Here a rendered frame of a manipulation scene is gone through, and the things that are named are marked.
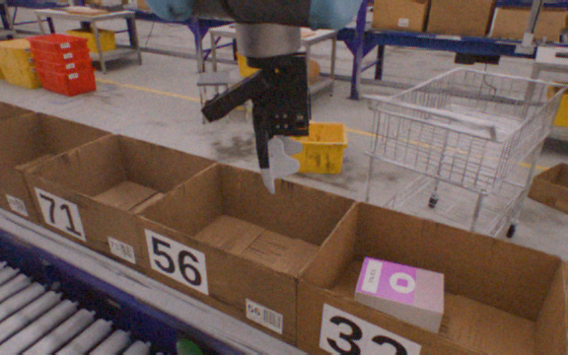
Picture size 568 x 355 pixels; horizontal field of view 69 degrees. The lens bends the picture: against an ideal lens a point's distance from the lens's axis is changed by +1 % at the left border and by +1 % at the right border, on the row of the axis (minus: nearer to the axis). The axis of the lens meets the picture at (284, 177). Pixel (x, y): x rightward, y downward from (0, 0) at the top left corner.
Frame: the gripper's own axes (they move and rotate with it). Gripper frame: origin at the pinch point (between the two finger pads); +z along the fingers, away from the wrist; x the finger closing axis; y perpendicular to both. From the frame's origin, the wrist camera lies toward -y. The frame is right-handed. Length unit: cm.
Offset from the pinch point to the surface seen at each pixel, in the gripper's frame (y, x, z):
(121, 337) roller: -40, 2, 43
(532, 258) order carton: 46, 6, 22
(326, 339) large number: 8.6, -9.4, 27.2
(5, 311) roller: -72, 7, 41
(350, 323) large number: 12.7, -10.9, 21.5
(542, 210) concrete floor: 146, 192, 136
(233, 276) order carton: -9.0, -1.5, 20.5
